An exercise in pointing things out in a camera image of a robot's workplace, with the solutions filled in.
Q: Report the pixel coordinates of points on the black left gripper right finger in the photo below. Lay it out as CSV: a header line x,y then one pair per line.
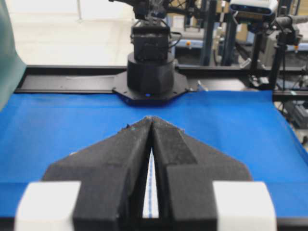
x,y
205,189

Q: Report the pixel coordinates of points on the blue table cloth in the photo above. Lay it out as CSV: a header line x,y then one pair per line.
x,y
37,129

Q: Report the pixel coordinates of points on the black camera tripod stand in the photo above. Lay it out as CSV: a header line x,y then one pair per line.
x,y
289,35

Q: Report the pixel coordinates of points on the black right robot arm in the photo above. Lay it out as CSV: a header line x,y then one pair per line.
x,y
150,60

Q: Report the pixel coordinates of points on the white blue depth camera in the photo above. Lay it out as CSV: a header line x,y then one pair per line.
x,y
257,14

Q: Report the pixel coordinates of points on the white blue striped towel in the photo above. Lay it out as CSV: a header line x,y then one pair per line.
x,y
150,204

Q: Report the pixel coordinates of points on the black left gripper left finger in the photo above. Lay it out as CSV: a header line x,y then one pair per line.
x,y
87,190

